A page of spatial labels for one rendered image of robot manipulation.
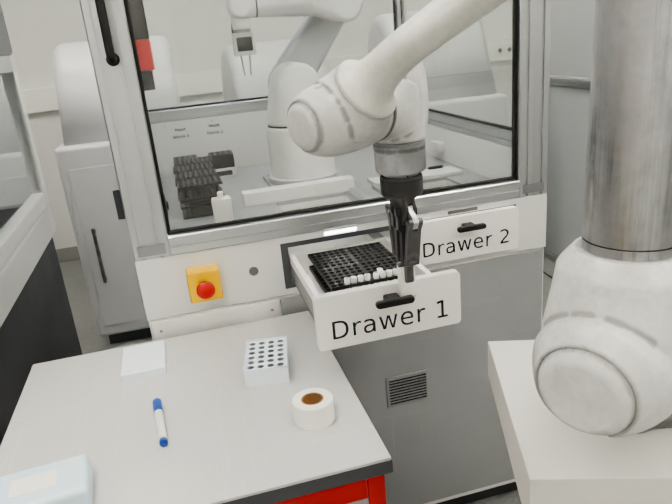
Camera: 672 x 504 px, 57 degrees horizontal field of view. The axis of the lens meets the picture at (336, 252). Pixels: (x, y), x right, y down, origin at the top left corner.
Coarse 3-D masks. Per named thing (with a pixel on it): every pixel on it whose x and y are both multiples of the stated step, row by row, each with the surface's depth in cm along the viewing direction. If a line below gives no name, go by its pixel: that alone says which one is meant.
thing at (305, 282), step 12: (372, 240) 151; (384, 240) 152; (300, 252) 148; (312, 252) 148; (300, 264) 148; (312, 264) 149; (420, 264) 133; (300, 276) 135; (312, 276) 148; (300, 288) 137; (312, 288) 126; (312, 312) 127
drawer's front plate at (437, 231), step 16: (496, 208) 155; (512, 208) 155; (432, 224) 150; (448, 224) 152; (496, 224) 155; (512, 224) 156; (432, 240) 152; (448, 240) 153; (480, 240) 155; (496, 240) 156; (512, 240) 158; (432, 256) 153; (448, 256) 154; (464, 256) 155
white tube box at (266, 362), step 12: (252, 348) 126; (264, 348) 125; (276, 348) 124; (252, 360) 121; (264, 360) 120; (276, 360) 120; (288, 360) 124; (252, 372) 117; (264, 372) 117; (276, 372) 117; (288, 372) 118; (252, 384) 118; (264, 384) 118
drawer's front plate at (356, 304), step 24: (360, 288) 115; (384, 288) 116; (432, 288) 119; (456, 288) 120; (336, 312) 115; (360, 312) 116; (384, 312) 117; (432, 312) 120; (456, 312) 122; (336, 336) 116; (360, 336) 118; (384, 336) 119
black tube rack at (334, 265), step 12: (324, 252) 145; (336, 252) 144; (348, 252) 143; (360, 252) 143; (372, 252) 142; (384, 252) 141; (324, 264) 138; (336, 264) 136; (348, 264) 136; (360, 264) 135; (372, 264) 134; (384, 264) 134; (396, 264) 133; (324, 276) 130; (336, 276) 130; (348, 276) 130; (372, 276) 128; (324, 288) 132
